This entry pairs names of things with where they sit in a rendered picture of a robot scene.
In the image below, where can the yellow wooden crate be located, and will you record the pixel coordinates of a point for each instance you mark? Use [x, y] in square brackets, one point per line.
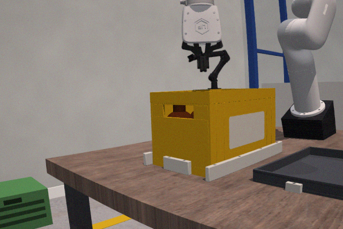
[226, 124]

